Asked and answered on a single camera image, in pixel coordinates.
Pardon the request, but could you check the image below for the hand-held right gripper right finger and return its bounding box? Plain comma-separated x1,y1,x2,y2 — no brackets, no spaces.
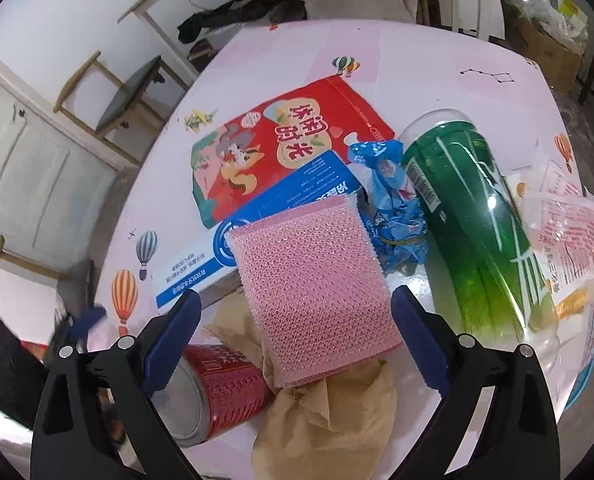
389,285,562,480

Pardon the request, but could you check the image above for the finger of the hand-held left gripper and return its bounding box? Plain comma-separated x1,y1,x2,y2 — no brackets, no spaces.
47,305,107,361

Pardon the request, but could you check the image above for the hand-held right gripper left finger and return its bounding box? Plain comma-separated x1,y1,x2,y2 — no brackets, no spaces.
30,289,213,480

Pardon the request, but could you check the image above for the pink mesh sponge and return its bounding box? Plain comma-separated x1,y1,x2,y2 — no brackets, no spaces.
225,195,405,391

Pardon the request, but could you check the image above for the green plastic bottle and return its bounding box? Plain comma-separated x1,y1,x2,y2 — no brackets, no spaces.
397,109,560,356

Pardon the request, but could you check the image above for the red soda can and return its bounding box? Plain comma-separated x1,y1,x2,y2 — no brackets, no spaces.
164,342,278,448

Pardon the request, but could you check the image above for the blue and white toothpaste box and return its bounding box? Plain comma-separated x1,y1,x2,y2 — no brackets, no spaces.
154,149,365,311

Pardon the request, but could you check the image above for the wooden chair with dark seat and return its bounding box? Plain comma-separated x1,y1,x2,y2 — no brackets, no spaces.
0,234,50,431
53,50,190,166

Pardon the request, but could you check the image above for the brown paper napkin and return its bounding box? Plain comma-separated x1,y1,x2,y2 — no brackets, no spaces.
204,295,398,480

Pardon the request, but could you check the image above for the crumpled blue wrapper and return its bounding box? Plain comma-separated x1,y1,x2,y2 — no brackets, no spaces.
346,140,430,276

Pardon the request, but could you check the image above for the white cabinet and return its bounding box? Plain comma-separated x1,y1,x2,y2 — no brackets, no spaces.
0,42,128,271

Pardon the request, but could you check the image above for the clear wrapper with red print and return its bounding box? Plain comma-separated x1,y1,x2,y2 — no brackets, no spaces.
507,160,594,411

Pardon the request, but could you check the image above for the red snack bag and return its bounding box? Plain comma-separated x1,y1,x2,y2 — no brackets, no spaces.
189,76,395,231

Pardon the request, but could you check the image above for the cardboard box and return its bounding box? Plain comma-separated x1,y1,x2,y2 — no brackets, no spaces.
502,5,585,93

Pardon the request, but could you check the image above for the white table with white legs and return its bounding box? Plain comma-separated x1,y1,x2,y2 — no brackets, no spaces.
117,0,248,86

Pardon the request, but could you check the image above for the black cloth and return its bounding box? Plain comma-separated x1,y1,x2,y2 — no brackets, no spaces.
177,0,308,43

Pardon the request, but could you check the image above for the white panel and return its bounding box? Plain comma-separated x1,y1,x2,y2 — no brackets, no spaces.
452,0,508,41

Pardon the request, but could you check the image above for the pile of plastic bags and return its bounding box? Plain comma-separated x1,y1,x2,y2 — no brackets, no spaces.
507,0,590,53

